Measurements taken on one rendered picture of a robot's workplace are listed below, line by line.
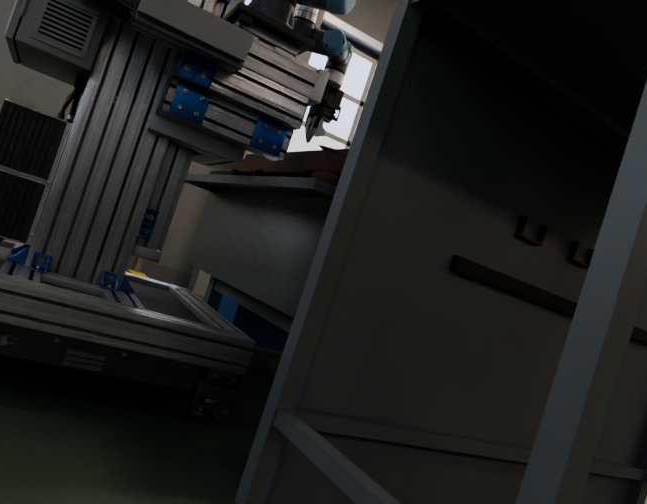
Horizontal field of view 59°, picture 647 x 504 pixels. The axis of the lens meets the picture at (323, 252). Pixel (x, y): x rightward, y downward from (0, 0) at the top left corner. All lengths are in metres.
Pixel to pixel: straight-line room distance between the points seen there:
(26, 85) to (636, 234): 4.19
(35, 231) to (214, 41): 0.70
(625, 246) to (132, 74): 1.38
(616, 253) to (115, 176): 1.34
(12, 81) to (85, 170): 2.86
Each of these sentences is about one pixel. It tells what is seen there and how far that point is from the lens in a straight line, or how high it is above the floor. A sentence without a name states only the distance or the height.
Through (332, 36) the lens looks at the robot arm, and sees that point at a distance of 1.93.
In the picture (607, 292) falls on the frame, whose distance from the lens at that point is 0.63.
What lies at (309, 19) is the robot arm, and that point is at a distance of 1.99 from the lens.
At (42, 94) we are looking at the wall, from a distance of 4.49.
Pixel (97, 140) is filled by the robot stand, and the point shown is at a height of 0.60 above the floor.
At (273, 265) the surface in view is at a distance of 1.89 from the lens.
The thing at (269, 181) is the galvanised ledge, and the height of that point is 0.66.
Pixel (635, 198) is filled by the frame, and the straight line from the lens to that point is 0.65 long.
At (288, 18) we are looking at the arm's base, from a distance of 1.67.
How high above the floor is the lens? 0.46
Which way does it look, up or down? 2 degrees up
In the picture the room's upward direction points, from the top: 18 degrees clockwise
